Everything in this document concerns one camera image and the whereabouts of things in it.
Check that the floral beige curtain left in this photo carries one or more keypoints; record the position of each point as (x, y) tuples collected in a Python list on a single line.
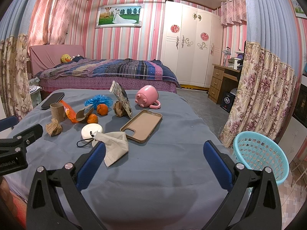
[(15, 92)]

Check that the orange snack wrapper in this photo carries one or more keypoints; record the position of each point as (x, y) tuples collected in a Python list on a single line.
[(70, 113)]

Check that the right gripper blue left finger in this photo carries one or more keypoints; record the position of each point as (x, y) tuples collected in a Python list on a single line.
[(88, 164)]

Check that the crumpled brown paper ball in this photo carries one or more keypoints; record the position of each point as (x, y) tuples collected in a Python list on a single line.
[(119, 109)]

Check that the brown paper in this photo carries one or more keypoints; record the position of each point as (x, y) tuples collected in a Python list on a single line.
[(54, 128)]

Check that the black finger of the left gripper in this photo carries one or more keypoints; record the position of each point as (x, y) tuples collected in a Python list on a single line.
[(30, 135)]

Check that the pink window curtain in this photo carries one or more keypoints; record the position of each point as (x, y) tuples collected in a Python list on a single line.
[(49, 22)]

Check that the blue plastic bag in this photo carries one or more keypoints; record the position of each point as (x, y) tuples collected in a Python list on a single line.
[(99, 99)]

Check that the grey cloth pouch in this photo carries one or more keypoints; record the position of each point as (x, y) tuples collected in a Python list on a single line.
[(116, 145)]

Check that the black smartphone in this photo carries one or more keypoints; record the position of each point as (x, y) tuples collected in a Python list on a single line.
[(54, 98)]

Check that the framed wedding photo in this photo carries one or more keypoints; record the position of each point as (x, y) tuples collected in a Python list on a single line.
[(119, 15)]

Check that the floral beige curtain right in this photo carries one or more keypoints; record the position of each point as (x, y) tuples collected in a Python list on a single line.
[(270, 72)]

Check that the orange tangerine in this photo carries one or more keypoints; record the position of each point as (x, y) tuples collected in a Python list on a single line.
[(92, 119), (102, 109)]

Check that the cardboard toilet roll tube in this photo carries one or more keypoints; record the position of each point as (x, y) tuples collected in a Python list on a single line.
[(58, 112)]

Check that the wooden desk with drawers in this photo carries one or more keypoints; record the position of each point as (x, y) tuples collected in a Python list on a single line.
[(224, 79)]

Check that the yellow duck plush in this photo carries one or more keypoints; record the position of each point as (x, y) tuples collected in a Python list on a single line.
[(65, 58)]

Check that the patterned snack bag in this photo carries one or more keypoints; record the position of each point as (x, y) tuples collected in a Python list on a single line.
[(121, 95)]

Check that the pink pig mug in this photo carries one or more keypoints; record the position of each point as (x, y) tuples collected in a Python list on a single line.
[(147, 97)]

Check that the white wardrobe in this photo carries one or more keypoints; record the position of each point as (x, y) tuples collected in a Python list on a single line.
[(192, 43)]

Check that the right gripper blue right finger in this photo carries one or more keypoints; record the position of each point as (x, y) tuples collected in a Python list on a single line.
[(221, 165)]

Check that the torn brown cardboard piece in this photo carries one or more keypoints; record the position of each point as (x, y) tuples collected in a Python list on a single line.
[(84, 113)]

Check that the tan phone case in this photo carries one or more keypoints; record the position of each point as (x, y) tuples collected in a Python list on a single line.
[(141, 126)]

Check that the white round soap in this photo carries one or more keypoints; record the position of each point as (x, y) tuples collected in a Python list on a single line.
[(90, 130)]

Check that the black box under desk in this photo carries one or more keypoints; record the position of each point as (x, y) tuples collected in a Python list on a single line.
[(227, 101)]

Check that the floral beige curtain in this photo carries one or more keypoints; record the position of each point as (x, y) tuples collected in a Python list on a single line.
[(15, 92), (270, 72)]

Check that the turquoise plastic laundry basket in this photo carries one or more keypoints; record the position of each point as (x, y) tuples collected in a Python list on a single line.
[(257, 151)]

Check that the pink bed with plaid quilt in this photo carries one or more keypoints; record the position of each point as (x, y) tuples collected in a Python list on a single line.
[(86, 73)]

